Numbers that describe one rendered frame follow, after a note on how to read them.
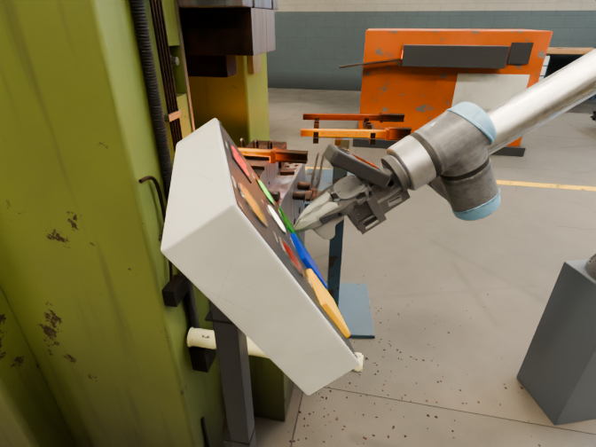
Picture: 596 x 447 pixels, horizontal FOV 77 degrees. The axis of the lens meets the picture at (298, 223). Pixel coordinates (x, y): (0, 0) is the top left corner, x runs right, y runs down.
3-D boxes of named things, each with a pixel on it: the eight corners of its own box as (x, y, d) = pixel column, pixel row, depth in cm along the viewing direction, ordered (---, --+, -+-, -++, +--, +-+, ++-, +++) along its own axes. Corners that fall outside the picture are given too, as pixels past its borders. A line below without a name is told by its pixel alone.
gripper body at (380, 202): (359, 238, 67) (418, 201, 66) (339, 202, 62) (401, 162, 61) (345, 218, 73) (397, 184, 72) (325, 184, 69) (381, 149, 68)
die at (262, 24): (275, 50, 102) (274, 10, 97) (253, 56, 84) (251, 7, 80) (136, 48, 109) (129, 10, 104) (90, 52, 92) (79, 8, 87)
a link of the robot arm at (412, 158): (426, 144, 60) (397, 129, 68) (399, 160, 60) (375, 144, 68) (442, 186, 65) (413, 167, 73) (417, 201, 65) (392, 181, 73)
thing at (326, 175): (368, 173, 181) (368, 169, 180) (379, 210, 146) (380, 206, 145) (306, 172, 182) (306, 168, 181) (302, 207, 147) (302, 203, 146)
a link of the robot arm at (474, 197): (477, 184, 80) (462, 137, 74) (515, 207, 70) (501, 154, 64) (439, 207, 81) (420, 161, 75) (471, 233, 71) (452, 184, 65)
